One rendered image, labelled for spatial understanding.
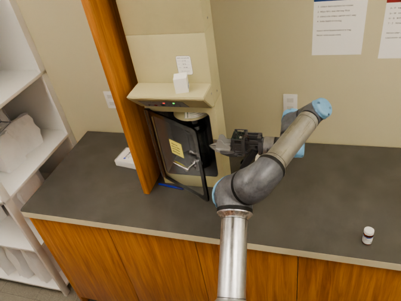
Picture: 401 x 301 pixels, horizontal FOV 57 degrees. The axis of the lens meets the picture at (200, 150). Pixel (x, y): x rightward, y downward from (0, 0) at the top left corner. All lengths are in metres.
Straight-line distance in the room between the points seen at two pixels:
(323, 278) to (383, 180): 0.52
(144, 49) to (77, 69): 0.86
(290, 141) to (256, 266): 0.72
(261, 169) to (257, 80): 0.87
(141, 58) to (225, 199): 0.67
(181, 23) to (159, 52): 0.16
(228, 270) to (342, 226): 0.65
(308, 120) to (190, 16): 0.55
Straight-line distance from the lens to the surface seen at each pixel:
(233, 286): 1.15
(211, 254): 1.76
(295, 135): 1.24
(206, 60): 1.43
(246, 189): 1.12
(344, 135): 2.07
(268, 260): 1.70
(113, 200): 1.90
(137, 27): 1.48
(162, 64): 1.50
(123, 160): 2.06
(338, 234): 1.63
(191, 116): 1.61
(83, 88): 2.35
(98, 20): 1.46
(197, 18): 1.38
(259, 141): 1.41
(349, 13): 1.77
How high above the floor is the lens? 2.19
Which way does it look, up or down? 37 degrees down
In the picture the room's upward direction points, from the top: 10 degrees counter-clockwise
